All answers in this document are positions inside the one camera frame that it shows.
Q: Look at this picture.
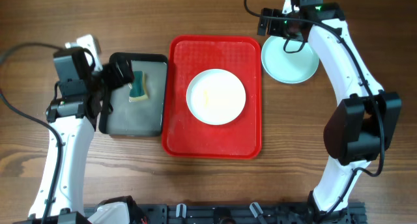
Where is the light blue plate front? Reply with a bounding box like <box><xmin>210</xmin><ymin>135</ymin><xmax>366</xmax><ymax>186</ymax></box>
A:
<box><xmin>261</xmin><ymin>36</ymin><xmax>319</xmax><ymax>84</ymax></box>

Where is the green yellow sponge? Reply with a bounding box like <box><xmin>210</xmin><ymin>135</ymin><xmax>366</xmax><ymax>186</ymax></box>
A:
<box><xmin>129</xmin><ymin>71</ymin><xmax>149</xmax><ymax>102</ymax></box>

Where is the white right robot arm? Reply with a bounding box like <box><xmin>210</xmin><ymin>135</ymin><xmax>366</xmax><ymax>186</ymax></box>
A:
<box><xmin>257</xmin><ymin>0</ymin><xmax>402</xmax><ymax>223</ymax></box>

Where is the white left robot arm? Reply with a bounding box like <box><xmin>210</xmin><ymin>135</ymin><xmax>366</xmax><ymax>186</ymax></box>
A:
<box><xmin>28</xmin><ymin>47</ymin><xmax>134</xmax><ymax>223</ymax></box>

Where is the grey metal wash tray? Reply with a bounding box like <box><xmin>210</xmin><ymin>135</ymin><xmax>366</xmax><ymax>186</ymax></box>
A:
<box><xmin>98</xmin><ymin>52</ymin><xmax>169</xmax><ymax>137</ymax></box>

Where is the red plastic serving tray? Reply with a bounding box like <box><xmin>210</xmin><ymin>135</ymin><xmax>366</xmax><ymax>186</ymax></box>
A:
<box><xmin>162</xmin><ymin>35</ymin><xmax>262</xmax><ymax>160</ymax></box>

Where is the white round plate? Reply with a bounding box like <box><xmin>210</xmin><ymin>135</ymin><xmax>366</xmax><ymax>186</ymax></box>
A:
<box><xmin>186</xmin><ymin>69</ymin><xmax>246</xmax><ymax>126</ymax></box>

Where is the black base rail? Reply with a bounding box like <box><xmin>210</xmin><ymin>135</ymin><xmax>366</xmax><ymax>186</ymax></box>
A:
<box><xmin>85</xmin><ymin>201</ymin><xmax>367</xmax><ymax>224</ymax></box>

